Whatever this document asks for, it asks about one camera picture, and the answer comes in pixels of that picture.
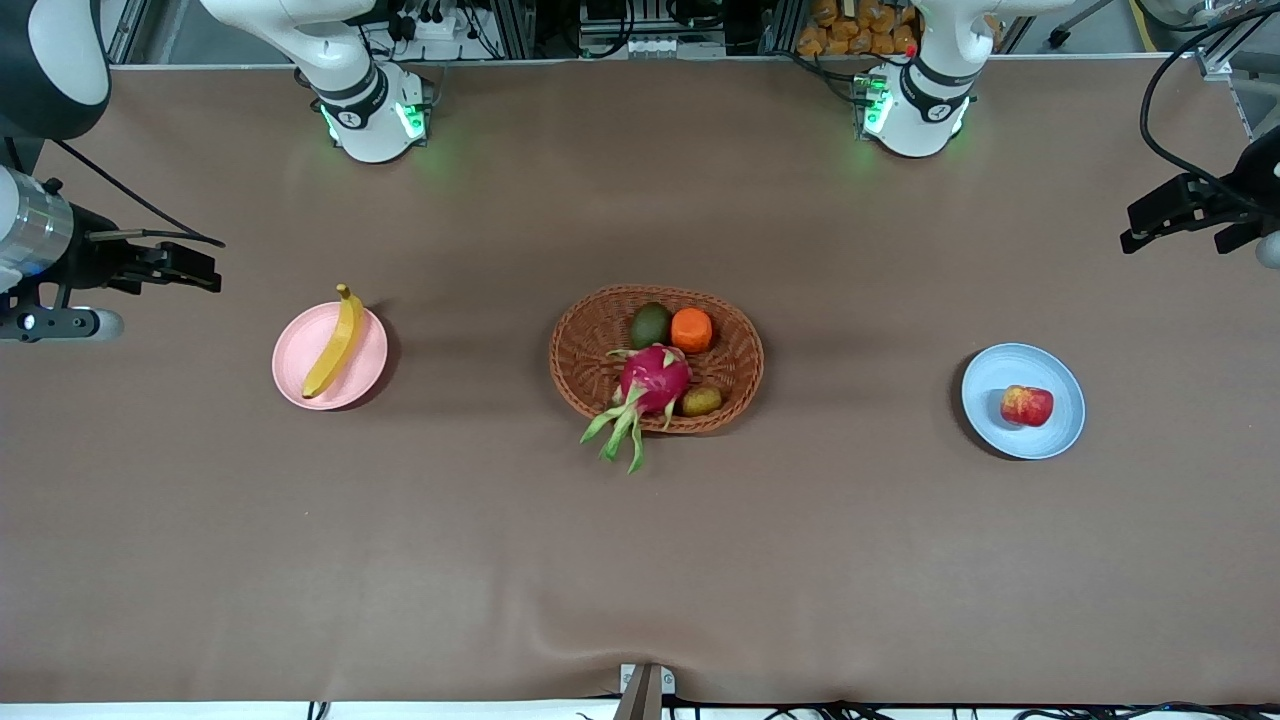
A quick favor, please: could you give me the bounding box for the pink dragon fruit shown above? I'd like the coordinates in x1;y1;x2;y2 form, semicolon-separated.
579;344;694;475

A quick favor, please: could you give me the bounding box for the light blue plate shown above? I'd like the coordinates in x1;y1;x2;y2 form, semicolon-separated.
961;343;1087;461

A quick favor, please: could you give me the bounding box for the aluminium frame rail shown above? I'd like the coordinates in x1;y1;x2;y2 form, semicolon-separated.
1198;10;1280;101
100;0;151;69

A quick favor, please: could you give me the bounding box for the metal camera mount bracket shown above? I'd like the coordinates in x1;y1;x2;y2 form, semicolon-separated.
618;662;677;720

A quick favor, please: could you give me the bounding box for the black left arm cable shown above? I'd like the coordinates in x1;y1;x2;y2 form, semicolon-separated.
1140;0;1280;201

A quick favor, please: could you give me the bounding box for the red apple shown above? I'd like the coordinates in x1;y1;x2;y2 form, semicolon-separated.
1000;384;1055;429

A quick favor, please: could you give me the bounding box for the bag of orange round items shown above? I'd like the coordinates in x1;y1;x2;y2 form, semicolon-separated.
797;0;921;57

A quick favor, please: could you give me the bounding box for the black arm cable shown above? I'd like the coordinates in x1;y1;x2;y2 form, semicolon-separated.
50;138;225;247
1140;0;1280;201

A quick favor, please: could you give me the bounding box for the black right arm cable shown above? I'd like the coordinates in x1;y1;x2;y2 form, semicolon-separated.
50;138;225;247

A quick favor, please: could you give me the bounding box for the white power strip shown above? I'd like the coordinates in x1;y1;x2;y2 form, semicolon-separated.
365;8;483;63

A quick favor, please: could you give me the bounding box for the brown wicker basket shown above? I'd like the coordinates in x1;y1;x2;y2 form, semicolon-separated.
549;285;766;435

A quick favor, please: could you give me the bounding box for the green avocado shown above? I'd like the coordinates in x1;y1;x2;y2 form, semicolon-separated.
629;303;672;350

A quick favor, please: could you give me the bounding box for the brown table cloth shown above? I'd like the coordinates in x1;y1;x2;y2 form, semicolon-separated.
0;55;1280;706

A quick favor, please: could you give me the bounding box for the pink plate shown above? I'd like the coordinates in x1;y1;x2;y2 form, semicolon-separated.
272;302;389;412

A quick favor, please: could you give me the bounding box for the orange fruit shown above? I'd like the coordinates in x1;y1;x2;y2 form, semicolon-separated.
671;308;715;353

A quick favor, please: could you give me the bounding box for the yellow banana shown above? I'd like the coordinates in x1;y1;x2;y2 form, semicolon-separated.
302;284;366;400

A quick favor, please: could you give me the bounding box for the aluminium frame post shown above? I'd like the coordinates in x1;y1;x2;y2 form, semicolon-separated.
490;0;537;59
760;0;803;56

